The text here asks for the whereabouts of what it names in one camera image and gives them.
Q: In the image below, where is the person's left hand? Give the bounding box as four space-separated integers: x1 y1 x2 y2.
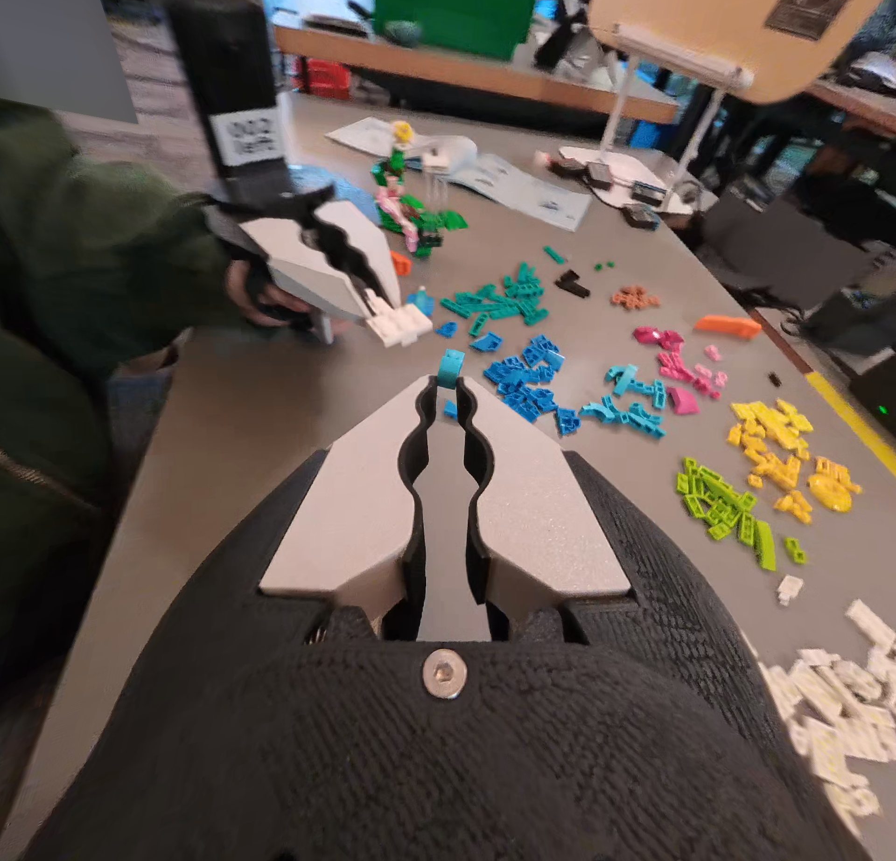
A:
224 259 314 329

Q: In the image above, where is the pile of white lego pieces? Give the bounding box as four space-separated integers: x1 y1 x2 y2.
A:
742 598 896 841

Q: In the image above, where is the pile of azure lego pieces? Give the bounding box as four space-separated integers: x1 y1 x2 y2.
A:
580 363 667 440

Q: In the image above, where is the red crate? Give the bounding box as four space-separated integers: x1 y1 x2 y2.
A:
301 56 351 100

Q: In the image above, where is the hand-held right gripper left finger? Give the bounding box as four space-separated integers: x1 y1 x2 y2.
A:
259 375 434 639

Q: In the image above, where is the person's leg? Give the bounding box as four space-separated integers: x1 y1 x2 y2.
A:
105 368 176 472

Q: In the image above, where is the green board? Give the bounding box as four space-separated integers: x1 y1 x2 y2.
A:
373 0 540 62

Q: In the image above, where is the black device with green light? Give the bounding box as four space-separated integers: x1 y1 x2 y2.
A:
849 356 896 451

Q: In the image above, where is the long wooden table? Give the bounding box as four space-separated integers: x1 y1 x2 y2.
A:
273 25 680 125

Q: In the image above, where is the orange lego slope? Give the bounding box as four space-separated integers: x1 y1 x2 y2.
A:
693 314 763 340

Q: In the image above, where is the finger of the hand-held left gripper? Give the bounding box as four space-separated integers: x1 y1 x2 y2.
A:
301 201 405 311
238 217 377 322

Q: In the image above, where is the pile of teal lego pieces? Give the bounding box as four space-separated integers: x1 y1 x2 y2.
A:
440 263 550 337

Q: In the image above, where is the white sheet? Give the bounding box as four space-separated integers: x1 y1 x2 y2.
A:
559 146 718 215

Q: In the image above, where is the pile of blue lego pieces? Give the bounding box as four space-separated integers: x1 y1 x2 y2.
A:
483 335 582 437

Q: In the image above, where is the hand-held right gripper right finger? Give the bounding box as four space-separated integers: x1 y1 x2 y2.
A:
457 375 632 639

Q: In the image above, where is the pile of yellow lego pieces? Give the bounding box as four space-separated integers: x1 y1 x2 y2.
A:
727 399 863 525

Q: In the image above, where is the lego flower model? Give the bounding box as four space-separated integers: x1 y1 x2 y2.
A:
370 121 469 259

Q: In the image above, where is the lego instruction booklet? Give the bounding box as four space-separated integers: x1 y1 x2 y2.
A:
325 116 593 232

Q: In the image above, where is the wooden chair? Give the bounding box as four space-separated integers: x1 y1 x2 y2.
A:
587 0 896 199

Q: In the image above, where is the pile of pink lego pieces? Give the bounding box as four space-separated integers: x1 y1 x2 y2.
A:
633 326 729 400

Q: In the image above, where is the white lego plate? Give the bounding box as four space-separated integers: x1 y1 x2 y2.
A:
364 300 435 348

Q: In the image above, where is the pile of lime lego pieces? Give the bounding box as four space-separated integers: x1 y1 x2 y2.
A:
675 457 778 572

